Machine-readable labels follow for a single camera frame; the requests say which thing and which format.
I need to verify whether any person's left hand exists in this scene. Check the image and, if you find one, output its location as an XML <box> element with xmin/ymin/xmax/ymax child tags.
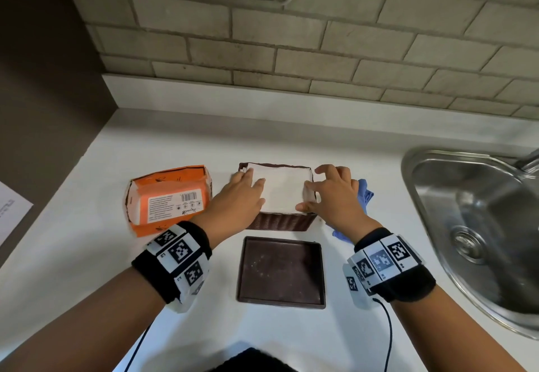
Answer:
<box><xmin>202</xmin><ymin>169</ymin><xmax>267</xmax><ymax>251</ymax></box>

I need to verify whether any person's right hand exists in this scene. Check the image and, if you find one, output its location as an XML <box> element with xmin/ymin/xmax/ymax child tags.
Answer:
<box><xmin>296</xmin><ymin>164</ymin><xmax>382</xmax><ymax>244</ymax></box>

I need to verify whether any stack of white napkins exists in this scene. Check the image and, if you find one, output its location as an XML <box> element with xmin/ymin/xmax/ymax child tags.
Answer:
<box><xmin>244</xmin><ymin>164</ymin><xmax>315</xmax><ymax>216</ymax></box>

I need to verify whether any person's right forearm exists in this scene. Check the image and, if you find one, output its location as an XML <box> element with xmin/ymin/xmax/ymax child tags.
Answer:
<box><xmin>388</xmin><ymin>285</ymin><xmax>528</xmax><ymax>372</ymax></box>

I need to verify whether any person's left forearm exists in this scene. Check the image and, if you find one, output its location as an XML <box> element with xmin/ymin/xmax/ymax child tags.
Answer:
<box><xmin>0</xmin><ymin>265</ymin><xmax>170</xmax><ymax>372</ymax></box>

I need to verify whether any brown wicker basket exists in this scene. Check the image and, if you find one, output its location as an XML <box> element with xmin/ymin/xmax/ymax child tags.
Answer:
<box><xmin>238</xmin><ymin>162</ymin><xmax>318</xmax><ymax>232</ymax></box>

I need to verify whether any blue cloth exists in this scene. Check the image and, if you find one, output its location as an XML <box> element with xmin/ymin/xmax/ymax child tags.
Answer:
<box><xmin>331</xmin><ymin>178</ymin><xmax>375</xmax><ymax>246</ymax></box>

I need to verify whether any brown square lid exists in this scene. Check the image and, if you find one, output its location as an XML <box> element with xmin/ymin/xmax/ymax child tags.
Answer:
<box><xmin>236</xmin><ymin>236</ymin><xmax>327</xmax><ymax>310</ymax></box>

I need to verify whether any orange napkin package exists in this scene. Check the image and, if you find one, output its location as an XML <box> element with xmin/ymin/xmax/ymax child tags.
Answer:
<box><xmin>125</xmin><ymin>165</ymin><xmax>214</xmax><ymax>239</ymax></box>

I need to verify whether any black wristband with marker tags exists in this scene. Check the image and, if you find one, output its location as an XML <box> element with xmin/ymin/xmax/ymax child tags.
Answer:
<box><xmin>131</xmin><ymin>220</ymin><xmax>213</xmax><ymax>314</ymax></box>
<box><xmin>345</xmin><ymin>228</ymin><xmax>438</xmax><ymax>310</ymax></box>

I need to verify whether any person's black clothing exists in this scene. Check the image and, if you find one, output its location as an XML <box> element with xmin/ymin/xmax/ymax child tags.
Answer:
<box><xmin>216</xmin><ymin>346</ymin><xmax>298</xmax><ymax>372</ymax></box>

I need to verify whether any round sink drain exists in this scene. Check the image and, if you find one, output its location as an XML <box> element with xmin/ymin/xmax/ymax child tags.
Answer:
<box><xmin>450</xmin><ymin>226</ymin><xmax>490</xmax><ymax>265</ymax></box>

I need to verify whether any stainless steel sink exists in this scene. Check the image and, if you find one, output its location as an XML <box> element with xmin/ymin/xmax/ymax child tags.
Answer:
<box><xmin>401</xmin><ymin>148</ymin><xmax>539</xmax><ymax>341</ymax></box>

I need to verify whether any white paper sheet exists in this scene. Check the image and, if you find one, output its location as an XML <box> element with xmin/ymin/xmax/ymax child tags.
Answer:
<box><xmin>0</xmin><ymin>181</ymin><xmax>34</xmax><ymax>247</ymax></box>

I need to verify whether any thin black cable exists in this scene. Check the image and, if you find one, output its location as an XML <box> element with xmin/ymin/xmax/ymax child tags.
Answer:
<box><xmin>124</xmin><ymin>323</ymin><xmax>153</xmax><ymax>372</ymax></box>
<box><xmin>372</xmin><ymin>298</ymin><xmax>393</xmax><ymax>372</ymax></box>

